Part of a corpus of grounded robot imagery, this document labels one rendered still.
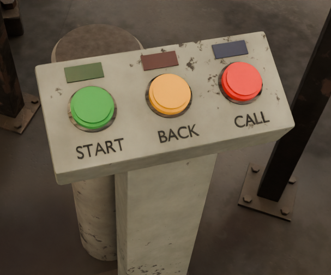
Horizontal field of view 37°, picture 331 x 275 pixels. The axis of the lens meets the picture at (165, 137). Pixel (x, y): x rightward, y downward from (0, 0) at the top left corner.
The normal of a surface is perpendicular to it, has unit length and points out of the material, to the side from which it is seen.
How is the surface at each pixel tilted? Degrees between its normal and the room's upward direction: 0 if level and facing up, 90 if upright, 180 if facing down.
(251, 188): 0
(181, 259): 90
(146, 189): 90
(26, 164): 0
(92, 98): 20
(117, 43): 0
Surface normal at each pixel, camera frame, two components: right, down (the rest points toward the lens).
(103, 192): 0.05, 0.80
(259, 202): 0.07, -0.60
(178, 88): 0.15, -0.30
